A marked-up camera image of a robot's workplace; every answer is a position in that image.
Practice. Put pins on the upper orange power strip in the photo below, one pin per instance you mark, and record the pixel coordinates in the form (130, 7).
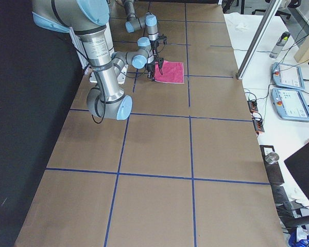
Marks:
(253, 106)

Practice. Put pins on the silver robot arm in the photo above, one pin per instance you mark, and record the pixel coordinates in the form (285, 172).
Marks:
(89, 20)
(148, 22)

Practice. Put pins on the pink towel with grey edge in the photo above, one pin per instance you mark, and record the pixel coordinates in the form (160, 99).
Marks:
(171, 72)

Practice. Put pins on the crumpled white tissue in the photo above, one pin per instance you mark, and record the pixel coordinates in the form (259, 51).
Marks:
(242, 26)

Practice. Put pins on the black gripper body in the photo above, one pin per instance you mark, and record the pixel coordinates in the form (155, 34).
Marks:
(150, 68)
(154, 48)

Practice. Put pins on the small metal cup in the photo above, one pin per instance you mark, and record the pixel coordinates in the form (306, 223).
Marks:
(271, 158)

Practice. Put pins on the black monitor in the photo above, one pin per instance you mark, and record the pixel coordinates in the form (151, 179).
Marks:
(298, 166)

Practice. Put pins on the grey water bottle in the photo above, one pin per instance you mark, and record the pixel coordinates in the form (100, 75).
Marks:
(282, 40)

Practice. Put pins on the aluminium frame post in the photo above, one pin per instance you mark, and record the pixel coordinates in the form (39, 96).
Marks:
(265, 22)

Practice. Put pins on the teach pendant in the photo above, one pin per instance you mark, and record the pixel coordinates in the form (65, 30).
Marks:
(287, 76)
(290, 104)

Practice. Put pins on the orange power strip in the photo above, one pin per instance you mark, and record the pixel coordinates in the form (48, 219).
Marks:
(258, 125)
(253, 106)

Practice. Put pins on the lower orange power strip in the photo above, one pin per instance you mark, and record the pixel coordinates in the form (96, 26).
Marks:
(258, 125)

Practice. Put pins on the black box under cup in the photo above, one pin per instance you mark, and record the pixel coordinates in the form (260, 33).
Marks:
(273, 170)

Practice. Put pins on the upper teach pendant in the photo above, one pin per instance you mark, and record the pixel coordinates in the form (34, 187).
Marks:
(287, 76)

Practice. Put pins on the lower teach pendant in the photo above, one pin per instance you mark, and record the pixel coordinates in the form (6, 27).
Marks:
(290, 104)

